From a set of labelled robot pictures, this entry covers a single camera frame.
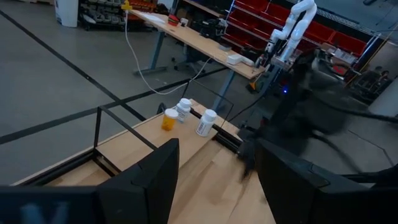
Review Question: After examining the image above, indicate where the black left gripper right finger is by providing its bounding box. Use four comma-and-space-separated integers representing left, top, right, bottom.
254, 138, 398, 224

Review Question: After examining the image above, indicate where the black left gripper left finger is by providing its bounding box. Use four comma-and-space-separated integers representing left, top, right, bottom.
0, 138, 180, 224

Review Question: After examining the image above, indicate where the white bottle dark green label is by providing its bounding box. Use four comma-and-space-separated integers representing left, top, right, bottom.
195, 108, 218, 138

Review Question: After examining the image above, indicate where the orange pill vial white cap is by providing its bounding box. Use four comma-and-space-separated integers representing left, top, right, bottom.
160, 108, 179, 132

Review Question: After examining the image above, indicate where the white medicine bottle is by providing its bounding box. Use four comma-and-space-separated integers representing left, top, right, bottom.
174, 98, 193, 124

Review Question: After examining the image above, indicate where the white benchtop device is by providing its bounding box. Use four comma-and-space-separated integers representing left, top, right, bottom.
226, 54, 255, 67

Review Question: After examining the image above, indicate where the long wooden workbench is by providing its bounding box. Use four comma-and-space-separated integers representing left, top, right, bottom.
129, 9, 267, 114

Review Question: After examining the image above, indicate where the black benchtop device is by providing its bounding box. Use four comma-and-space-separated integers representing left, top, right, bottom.
198, 18, 229, 40

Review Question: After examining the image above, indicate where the red bin rack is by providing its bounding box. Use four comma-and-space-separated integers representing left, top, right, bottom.
222, 0, 368, 57

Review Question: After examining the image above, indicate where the white pillar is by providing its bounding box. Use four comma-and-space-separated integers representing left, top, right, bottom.
368, 77, 398, 118

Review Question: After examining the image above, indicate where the person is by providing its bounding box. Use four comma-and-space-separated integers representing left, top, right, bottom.
357, 65, 382, 94
381, 70, 393, 93

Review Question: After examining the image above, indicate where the orange bin rack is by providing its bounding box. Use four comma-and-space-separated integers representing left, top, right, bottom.
129, 0, 156, 9

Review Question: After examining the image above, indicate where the grey bin shelving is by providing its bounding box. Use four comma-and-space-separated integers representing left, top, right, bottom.
79, 0, 127, 30

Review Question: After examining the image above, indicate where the white waste container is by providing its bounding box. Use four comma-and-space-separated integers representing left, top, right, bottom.
54, 0, 79, 28

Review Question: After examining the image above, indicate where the black aluminium table frame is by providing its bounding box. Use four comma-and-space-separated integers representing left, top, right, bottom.
12, 102, 246, 187

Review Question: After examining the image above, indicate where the wooden shelf black metal frame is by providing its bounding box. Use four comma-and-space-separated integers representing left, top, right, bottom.
92, 79, 236, 178

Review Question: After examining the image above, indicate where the white power cable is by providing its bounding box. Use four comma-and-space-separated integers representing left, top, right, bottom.
124, 11, 212, 96

